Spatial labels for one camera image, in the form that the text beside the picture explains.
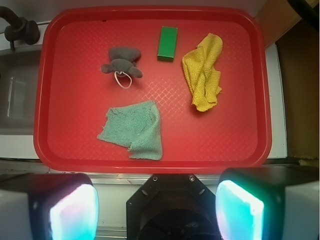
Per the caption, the brown cardboard box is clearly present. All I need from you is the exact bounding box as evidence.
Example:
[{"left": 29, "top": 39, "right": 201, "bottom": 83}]
[{"left": 255, "top": 0, "right": 320, "bottom": 167}]

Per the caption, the dark sink faucet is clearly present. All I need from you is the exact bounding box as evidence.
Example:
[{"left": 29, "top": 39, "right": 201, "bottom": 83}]
[{"left": 0, "top": 6, "right": 41, "bottom": 51}]

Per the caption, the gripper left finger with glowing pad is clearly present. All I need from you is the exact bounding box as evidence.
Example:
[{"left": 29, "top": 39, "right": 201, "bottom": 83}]
[{"left": 0, "top": 173, "right": 99, "bottom": 240}]

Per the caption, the stainless steel sink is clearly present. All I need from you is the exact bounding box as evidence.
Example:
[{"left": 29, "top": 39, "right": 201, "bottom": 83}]
[{"left": 0, "top": 47, "right": 41, "bottom": 136}]

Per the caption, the yellow knitted cloth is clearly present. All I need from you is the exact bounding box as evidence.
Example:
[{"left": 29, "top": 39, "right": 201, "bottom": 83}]
[{"left": 182, "top": 33, "right": 223, "bottom": 112}]

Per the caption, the teal knitted cloth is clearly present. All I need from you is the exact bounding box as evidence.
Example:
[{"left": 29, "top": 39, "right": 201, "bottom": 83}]
[{"left": 97, "top": 100, "right": 163, "bottom": 161}]

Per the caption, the gray plush animal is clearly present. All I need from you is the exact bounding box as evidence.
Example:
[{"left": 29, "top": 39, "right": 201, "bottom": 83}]
[{"left": 100, "top": 46, "right": 143, "bottom": 90}]

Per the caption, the red plastic tray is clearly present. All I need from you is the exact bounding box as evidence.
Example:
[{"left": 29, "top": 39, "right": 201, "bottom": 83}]
[{"left": 33, "top": 6, "right": 272, "bottom": 174}]

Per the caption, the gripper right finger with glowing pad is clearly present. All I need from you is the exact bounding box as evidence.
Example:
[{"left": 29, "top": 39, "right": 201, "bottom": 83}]
[{"left": 215, "top": 166, "right": 320, "bottom": 240}]

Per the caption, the green rectangular block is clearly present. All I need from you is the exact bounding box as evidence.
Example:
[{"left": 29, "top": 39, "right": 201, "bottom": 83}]
[{"left": 157, "top": 26, "right": 178, "bottom": 62}]

